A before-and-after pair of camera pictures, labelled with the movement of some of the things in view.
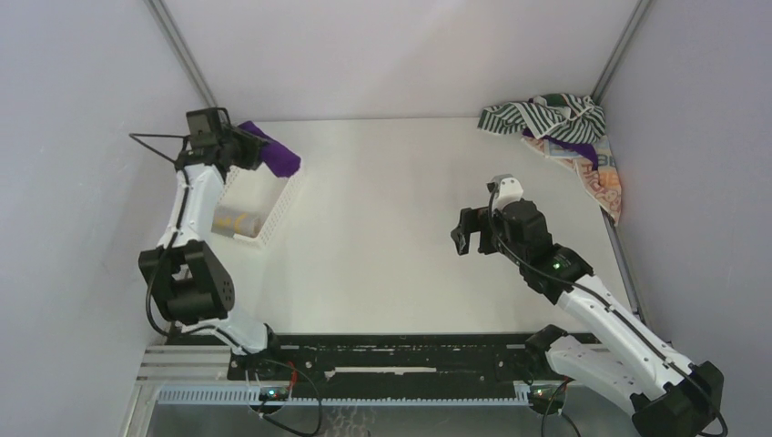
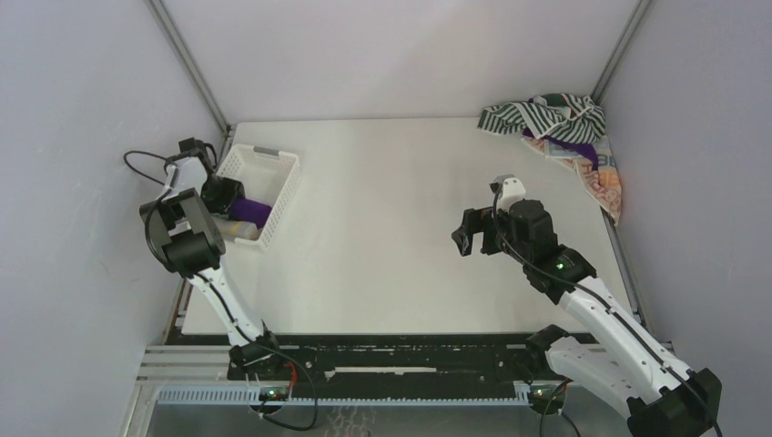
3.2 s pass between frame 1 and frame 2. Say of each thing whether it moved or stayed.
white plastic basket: stayed
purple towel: moved
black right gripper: stayed
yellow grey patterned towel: stayed
